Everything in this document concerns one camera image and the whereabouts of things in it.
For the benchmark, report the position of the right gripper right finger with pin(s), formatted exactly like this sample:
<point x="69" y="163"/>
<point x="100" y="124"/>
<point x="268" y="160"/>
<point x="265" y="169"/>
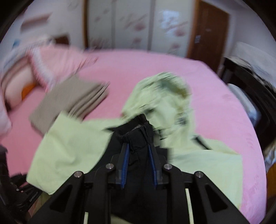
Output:
<point x="158" y="158"/>

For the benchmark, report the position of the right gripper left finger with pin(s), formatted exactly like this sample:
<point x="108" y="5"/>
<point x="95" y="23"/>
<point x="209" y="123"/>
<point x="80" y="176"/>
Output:
<point x="122" y="165"/>

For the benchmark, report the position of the green and black hooded jacket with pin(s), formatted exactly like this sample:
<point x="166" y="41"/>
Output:
<point x="138" y="137"/>

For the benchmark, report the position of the white bear print pillow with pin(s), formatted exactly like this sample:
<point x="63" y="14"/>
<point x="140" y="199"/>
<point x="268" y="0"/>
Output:
<point x="5" y="123"/>

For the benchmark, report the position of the pink bed sheet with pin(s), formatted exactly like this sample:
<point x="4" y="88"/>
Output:
<point x="217" y="114"/>

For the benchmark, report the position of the folded beige knit sweater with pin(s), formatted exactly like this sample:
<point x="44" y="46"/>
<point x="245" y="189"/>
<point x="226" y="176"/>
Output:
<point x="75" y="96"/>

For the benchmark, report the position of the white covered piano stool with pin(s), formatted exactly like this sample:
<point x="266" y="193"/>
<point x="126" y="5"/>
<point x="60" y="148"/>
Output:
<point x="249" y="106"/>

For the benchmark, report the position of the black piano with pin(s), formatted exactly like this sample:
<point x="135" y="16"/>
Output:
<point x="260" y="93"/>

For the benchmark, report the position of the pink cartoon cushion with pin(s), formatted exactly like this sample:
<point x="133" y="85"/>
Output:
<point x="17" y="82"/>

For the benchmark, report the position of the pink ruffled pillow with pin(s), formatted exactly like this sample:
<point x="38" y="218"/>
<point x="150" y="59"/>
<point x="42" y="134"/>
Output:
<point x="53" y="64"/>

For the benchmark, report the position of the brown wooden door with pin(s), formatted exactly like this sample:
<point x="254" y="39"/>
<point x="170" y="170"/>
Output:
<point x="209" y="33"/>

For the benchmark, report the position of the floral sliding wardrobe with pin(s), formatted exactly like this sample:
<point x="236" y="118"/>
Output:
<point x="159" y="26"/>

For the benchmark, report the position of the wooden headboard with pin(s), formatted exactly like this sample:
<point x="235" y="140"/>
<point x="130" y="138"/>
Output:
<point x="62" y="39"/>

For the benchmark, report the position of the white lace cover cloth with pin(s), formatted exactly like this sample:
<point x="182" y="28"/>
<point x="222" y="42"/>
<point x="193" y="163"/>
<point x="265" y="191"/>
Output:
<point x="262" y="63"/>

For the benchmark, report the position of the pink wall shelf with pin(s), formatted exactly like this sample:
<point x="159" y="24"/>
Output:
<point x="33" y="22"/>

